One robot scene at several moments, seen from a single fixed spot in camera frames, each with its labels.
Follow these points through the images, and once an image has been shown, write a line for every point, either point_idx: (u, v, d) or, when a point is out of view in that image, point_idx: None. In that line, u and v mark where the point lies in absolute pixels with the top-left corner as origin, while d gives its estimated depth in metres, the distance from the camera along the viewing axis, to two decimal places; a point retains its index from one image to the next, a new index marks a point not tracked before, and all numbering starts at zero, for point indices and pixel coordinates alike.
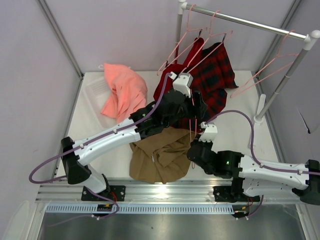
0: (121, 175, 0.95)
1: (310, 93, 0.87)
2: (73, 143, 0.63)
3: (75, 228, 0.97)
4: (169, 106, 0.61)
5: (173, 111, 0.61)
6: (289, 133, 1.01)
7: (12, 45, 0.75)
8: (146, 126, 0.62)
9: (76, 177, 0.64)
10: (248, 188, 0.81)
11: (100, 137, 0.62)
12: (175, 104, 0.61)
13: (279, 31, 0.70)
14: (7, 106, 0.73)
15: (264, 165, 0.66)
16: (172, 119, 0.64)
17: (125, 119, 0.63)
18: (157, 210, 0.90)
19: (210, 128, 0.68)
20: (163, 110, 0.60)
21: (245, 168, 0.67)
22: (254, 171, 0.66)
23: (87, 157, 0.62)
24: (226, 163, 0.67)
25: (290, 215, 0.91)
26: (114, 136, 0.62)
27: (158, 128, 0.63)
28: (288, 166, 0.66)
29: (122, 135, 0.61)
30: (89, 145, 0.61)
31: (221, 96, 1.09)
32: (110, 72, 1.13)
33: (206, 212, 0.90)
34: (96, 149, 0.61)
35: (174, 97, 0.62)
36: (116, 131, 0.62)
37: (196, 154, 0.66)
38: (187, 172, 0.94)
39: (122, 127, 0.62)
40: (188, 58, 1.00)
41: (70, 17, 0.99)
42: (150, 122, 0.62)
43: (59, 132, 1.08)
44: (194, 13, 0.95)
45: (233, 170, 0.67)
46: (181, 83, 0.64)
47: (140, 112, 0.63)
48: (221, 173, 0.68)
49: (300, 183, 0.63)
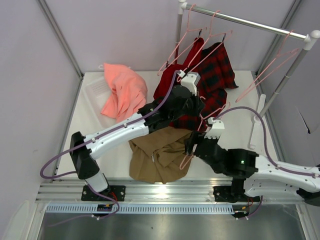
0: (122, 175, 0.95)
1: (310, 93, 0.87)
2: (84, 137, 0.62)
3: (75, 228, 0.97)
4: (176, 100, 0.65)
5: (179, 105, 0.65)
6: (289, 133, 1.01)
7: (12, 44, 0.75)
8: (154, 120, 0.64)
9: (86, 171, 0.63)
10: (250, 189, 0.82)
11: (112, 131, 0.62)
12: (182, 98, 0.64)
13: (279, 31, 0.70)
14: (6, 106, 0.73)
15: (281, 167, 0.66)
16: (178, 114, 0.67)
17: (134, 113, 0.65)
18: (157, 210, 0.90)
19: (218, 124, 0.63)
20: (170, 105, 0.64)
21: (262, 168, 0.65)
22: (270, 173, 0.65)
23: (98, 152, 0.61)
24: (241, 162, 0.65)
25: (290, 215, 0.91)
26: (125, 130, 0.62)
27: (165, 122, 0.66)
28: (303, 168, 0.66)
29: (132, 129, 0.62)
30: (101, 139, 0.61)
31: (221, 96, 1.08)
32: (110, 72, 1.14)
33: (206, 212, 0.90)
34: (107, 142, 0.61)
35: (181, 92, 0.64)
36: (126, 124, 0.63)
37: (208, 153, 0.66)
38: (187, 172, 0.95)
39: (132, 121, 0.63)
40: (188, 58, 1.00)
41: (70, 17, 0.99)
42: (158, 116, 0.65)
43: (59, 132, 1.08)
44: (194, 13, 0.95)
45: (247, 169, 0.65)
46: (188, 80, 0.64)
47: (148, 106, 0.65)
48: (234, 173, 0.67)
49: (315, 186, 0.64)
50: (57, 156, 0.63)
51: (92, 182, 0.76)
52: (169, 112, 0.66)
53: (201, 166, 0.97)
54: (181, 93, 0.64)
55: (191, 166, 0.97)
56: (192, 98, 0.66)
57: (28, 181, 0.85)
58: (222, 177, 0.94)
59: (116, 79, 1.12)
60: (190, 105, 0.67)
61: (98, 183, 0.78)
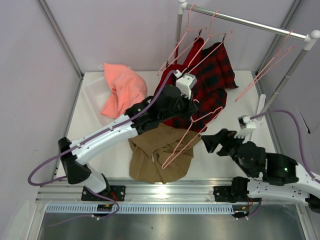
0: (122, 175, 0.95)
1: (310, 93, 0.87)
2: (70, 143, 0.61)
3: (75, 228, 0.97)
4: (166, 100, 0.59)
5: (170, 105, 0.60)
6: (289, 133, 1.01)
7: (12, 45, 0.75)
8: (142, 121, 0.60)
9: (75, 176, 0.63)
10: (254, 191, 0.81)
11: (97, 135, 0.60)
12: (172, 98, 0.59)
13: (279, 31, 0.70)
14: (6, 106, 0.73)
15: (317, 179, 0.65)
16: (169, 115, 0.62)
17: (121, 115, 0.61)
18: (157, 210, 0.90)
19: (251, 123, 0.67)
20: (160, 105, 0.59)
21: (302, 178, 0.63)
22: (307, 183, 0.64)
23: (85, 157, 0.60)
24: (284, 170, 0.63)
25: (290, 215, 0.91)
26: (111, 133, 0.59)
27: (154, 123, 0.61)
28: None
29: (118, 132, 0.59)
30: (86, 144, 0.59)
31: (221, 96, 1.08)
32: (110, 72, 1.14)
33: (206, 212, 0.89)
34: (93, 147, 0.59)
35: (171, 91, 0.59)
36: (112, 128, 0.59)
37: (257, 156, 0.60)
38: (187, 172, 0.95)
39: (118, 124, 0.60)
40: (188, 58, 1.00)
41: (70, 17, 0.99)
42: (147, 117, 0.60)
43: (59, 132, 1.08)
44: (194, 13, 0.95)
45: (288, 178, 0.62)
46: (184, 82, 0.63)
47: (136, 107, 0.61)
48: (273, 179, 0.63)
49: None
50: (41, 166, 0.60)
51: (89, 184, 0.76)
52: (158, 113, 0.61)
53: (201, 166, 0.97)
54: (172, 92, 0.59)
55: (192, 166, 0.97)
56: (185, 102, 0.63)
57: (28, 180, 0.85)
58: (222, 178, 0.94)
59: (115, 79, 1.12)
60: (182, 106, 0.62)
61: (95, 184, 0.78)
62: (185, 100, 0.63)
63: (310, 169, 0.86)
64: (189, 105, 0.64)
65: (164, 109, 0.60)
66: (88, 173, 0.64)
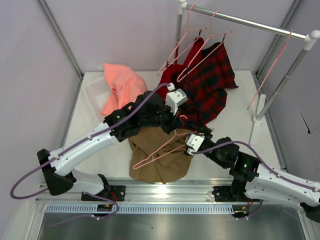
0: (122, 175, 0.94)
1: (310, 93, 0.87)
2: (49, 154, 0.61)
3: (75, 228, 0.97)
4: (146, 107, 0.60)
5: (151, 112, 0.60)
6: (289, 134, 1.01)
7: (12, 45, 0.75)
8: (122, 128, 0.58)
9: (57, 188, 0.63)
10: (251, 190, 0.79)
11: (75, 145, 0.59)
12: (153, 105, 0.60)
13: (279, 31, 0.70)
14: (6, 106, 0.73)
15: (281, 176, 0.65)
16: (149, 124, 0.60)
17: (99, 123, 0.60)
18: (157, 210, 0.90)
19: (198, 142, 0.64)
20: (141, 112, 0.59)
21: (262, 173, 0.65)
22: (270, 180, 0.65)
23: (65, 168, 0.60)
24: (243, 166, 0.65)
25: (291, 215, 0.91)
26: (90, 142, 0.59)
27: (134, 129, 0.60)
28: (305, 181, 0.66)
29: (97, 140, 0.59)
30: (65, 156, 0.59)
31: (221, 96, 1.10)
32: (110, 72, 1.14)
33: (206, 212, 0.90)
34: (72, 158, 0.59)
35: (152, 98, 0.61)
36: (90, 137, 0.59)
37: (230, 150, 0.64)
38: (187, 172, 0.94)
39: (96, 133, 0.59)
40: (188, 58, 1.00)
41: (70, 18, 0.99)
42: (126, 124, 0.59)
43: (58, 132, 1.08)
44: (194, 13, 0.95)
45: (248, 173, 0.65)
46: (171, 96, 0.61)
47: (115, 114, 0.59)
48: (236, 175, 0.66)
49: (313, 199, 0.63)
50: (18, 183, 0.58)
51: (83, 188, 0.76)
52: (139, 120, 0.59)
53: (201, 166, 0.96)
54: (153, 99, 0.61)
55: (192, 166, 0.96)
56: (168, 114, 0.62)
57: (28, 180, 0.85)
58: (222, 177, 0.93)
59: (115, 79, 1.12)
60: (164, 118, 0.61)
61: (92, 188, 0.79)
62: (169, 114, 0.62)
63: (310, 169, 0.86)
64: (173, 119, 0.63)
65: (145, 116, 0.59)
66: (70, 183, 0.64)
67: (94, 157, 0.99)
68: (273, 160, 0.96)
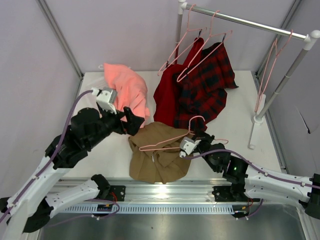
0: (121, 175, 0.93)
1: (310, 93, 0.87)
2: (6, 203, 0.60)
3: (75, 228, 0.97)
4: (84, 127, 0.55)
5: (92, 130, 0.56)
6: (289, 133, 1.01)
7: (12, 45, 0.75)
8: (64, 156, 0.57)
9: (33, 226, 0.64)
10: (251, 190, 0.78)
11: (26, 188, 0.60)
12: (90, 124, 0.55)
13: (279, 31, 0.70)
14: (6, 106, 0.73)
15: (269, 174, 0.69)
16: (96, 140, 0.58)
17: (42, 160, 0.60)
18: (157, 210, 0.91)
19: (190, 146, 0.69)
20: (79, 133, 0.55)
21: (251, 173, 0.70)
22: (259, 179, 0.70)
23: (27, 211, 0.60)
24: (233, 168, 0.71)
25: (290, 215, 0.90)
26: (39, 181, 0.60)
27: (80, 152, 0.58)
28: (293, 177, 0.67)
29: (44, 178, 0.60)
30: (19, 201, 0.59)
31: (221, 96, 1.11)
32: (109, 72, 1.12)
33: (206, 212, 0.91)
34: (28, 200, 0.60)
35: (87, 117, 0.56)
36: (36, 176, 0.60)
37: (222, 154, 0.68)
38: (188, 172, 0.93)
39: (41, 171, 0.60)
40: (188, 58, 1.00)
41: (70, 17, 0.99)
42: (68, 149, 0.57)
43: (58, 132, 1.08)
44: (194, 13, 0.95)
45: (239, 174, 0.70)
46: (102, 99, 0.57)
47: (54, 144, 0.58)
48: (229, 178, 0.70)
49: (302, 194, 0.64)
50: None
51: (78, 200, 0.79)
52: (81, 141, 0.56)
53: (201, 166, 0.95)
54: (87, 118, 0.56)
55: (193, 165, 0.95)
56: (113, 118, 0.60)
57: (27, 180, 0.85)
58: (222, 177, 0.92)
59: (115, 79, 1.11)
60: (110, 126, 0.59)
61: (89, 194, 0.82)
62: (113, 117, 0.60)
63: (310, 169, 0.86)
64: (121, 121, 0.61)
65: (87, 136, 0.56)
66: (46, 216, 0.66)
67: (94, 157, 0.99)
68: (273, 160, 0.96)
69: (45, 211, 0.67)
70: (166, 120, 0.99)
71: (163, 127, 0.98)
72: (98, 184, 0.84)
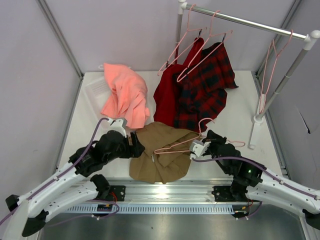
0: (121, 175, 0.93)
1: (310, 93, 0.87)
2: (18, 200, 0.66)
3: (75, 227, 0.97)
4: (110, 144, 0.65)
5: (114, 149, 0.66)
6: (289, 134, 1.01)
7: (12, 45, 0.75)
8: (86, 166, 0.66)
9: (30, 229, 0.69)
10: (253, 192, 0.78)
11: (43, 188, 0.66)
12: (116, 142, 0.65)
13: (279, 31, 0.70)
14: (6, 106, 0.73)
15: (284, 183, 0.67)
16: (112, 156, 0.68)
17: (65, 164, 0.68)
18: (157, 210, 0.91)
19: (199, 148, 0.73)
20: (104, 149, 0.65)
21: (266, 179, 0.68)
22: (273, 186, 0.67)
23: (34, 210, 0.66)
24: (248, 171, 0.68)
25: (290, 215, 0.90)
26: (57, 183, 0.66)
27: (99, 165, 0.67)
28: (307, 189, 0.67)
29: (63, 180, 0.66)
30: (33, 199, 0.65)
31: (221, 96, 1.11)
32: (110, 72, 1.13)
33: (206, 212, 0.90)
34: (41, 200, 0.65)
35: (114, 136, 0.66)
36: (57, 178, 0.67)
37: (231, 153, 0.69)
38: (187, 172, 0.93)
39: (62, 174, 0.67)
40: (188, 58, 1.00)
41: (70, 17, 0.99)
42: (90, 160, 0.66)
43: (58, 132, 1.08)
44: (194, 13, 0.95)
45: (252, 178, 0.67)
46: (116, 125, 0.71)
47: (79, 153, 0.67)
48: (240, 178, 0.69)
49: (314, 207, 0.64)
50: None
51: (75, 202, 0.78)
52: (102, 155, 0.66)
53: (202, 166, 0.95)
54: (114, 137, 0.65)
55: (193, 165, 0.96)
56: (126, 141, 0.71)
57: (27, 180, 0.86)
58: (222, 177, 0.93)
59: (115, 78, 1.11)
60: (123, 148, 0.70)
61: (87, 196, 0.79)
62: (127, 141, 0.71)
63: (310, 169, 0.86)
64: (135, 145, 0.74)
65: (108, 152, 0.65)
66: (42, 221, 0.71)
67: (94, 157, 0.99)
68: (273, 160, 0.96)
69: (39, 216, 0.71)
70: (166, 120, 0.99)
71: (163, 127, 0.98)
72: (97, 184, 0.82)
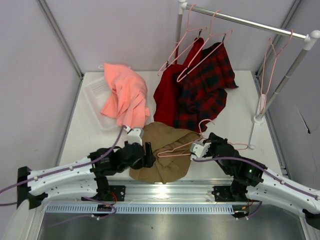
0: (122, 175, 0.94)
1: (310, 93, 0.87)
2: (29, 174, 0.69)
3: (75, 228, 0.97)
4: (131, 156, 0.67)
5: (133, 161, 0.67)
6: (289, 134, 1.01)
7: (12, 45, 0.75)
8: (102, 168, 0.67)
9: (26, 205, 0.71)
10: (253, 192, 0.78)
11: (56, 172, 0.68)
12: (137, 156, 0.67)
13: (279, 31, 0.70)
14: (6, 106, 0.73)
15: (285, 183, 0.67)
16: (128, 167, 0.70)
17: (83, 157, 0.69)
18: (157, 210, 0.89)
19: (199, 149, 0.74)
20: (124, 157, 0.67)
21: (266, 179, 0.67)
22: (274, 186, 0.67)
23: (39, 189, 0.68)
24: (249, 171, 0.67)
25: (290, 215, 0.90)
26: (70, 173, 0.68)
27: (112, 171, 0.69)
28: (308, 189, 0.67)
29: (76, 173, 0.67)
30: (43, 179, 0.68)
31: (221, 96, 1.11)
32: (110, 72, 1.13)
33: (206, 212, 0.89)
34: (49, 183, 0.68)
35: (137, 149, 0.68)
36: (72, 168, 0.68)
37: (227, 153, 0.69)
38: (187, 172, 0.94)
39: (78, 165, 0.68)
40: (188, 58, 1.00)
41: (70, 17, 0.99)
42: (107, 164, 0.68)
43: (58, 132, 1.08)
44: (194, 13, 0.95)
45: (253, 178, 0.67)
46: (134, 134, 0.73)
47: (99, 151, 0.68)
48: (241, 178, 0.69)
49: (315, 207, 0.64)
50: None
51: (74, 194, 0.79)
52: (119, 163, 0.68)
53: (201, 166, 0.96)
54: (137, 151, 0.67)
55: (193, 166, 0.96)
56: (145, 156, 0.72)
57: None
58: (222, 177, 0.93)
59: (115, 78, 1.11)
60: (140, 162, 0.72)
61: (86, 193, 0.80)
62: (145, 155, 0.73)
63: (310, 169, 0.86)
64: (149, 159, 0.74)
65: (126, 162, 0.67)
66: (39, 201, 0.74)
67: None
68: (273, 160, 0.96)
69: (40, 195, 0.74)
70: (166, 120, 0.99)
71: (163, 127, 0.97)
72: (98, 186, 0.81)
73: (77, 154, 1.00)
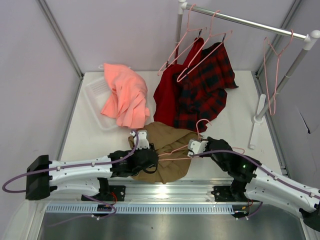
0: None
1: (310, 93, 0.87)
2: (50, 163, 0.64)
3: (75, 228, 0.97)
4: (147, 161, 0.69)
5: (147, 165, 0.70)
6: (289, 134, 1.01)
7: (12, 46, 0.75)
8: (118, 169, 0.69)
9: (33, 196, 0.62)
10: (251, 191, 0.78)
11: (79, 165, 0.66)
12: (152, 161, 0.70)
13: (279, 31, 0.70)
14: (6, 106, 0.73)
15: (278, 179, 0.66)
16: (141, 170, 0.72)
17: (104, 155, 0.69)
18: (157, 210, 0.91)
19: (196, 145, 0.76)
20: (139, 161, 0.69)
21: (260, 175, 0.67)
22: (267, 181, 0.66)
23: (59, 180, 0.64)
24: (242, 166, 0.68)
25: (290, 215, 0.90)
26: (91, 169, 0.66)
27: (128, 173, 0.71)
28: (302, 186, 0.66)
29: (97, 170, 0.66)
30: (66, 170, 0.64)
31: (221, 96, 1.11)
32: (110, 72, 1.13)
33: (206, 212, 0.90)
34: (70, 175, 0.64)
35: (152, 155, 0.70)
36: (94, 164, 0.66)
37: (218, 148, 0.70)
38: (187, 172, 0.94)
39: (100, 162, 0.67)
40: (188, 58, 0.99)
41: (70, 17, 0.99)
42: (124, 166, 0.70)
43: (58, 132, 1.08)
44: (194, 13, 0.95)
45: (247, 173, 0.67)
46: (142, 138, 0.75)
47: (119, 154, 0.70)
48: (235, 173, 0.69)
49: (309, 204, 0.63)
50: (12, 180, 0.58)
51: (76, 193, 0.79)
52: (134, 167, 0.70)
53: (202, 166, 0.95)
54: (153, 157, 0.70)
55: (193, 166, 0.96)
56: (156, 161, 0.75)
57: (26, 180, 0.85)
58: (222, 177, 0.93)
59: (115, 78, 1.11)
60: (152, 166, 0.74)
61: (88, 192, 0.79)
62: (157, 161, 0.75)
63: (310, 169, 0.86)
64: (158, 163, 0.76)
65: (141, 167, 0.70)
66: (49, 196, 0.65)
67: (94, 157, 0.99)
68: (273, 160, 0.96)
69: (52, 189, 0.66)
70: (166, 120, 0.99)
71: (163, 127, 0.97)
72: (101, 186, 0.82)
73: (77, 154, 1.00)
